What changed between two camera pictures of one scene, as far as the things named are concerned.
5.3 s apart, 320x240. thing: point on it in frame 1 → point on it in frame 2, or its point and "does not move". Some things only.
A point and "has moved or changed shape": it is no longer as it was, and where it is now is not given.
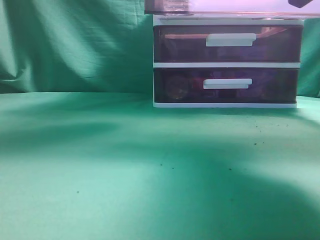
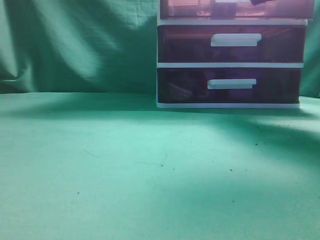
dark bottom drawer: (225, 85) does not move
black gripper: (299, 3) → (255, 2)
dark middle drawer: (228, 43) does not move
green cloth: (84, 155) does not move
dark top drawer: (232, 7) has moved or changed shape
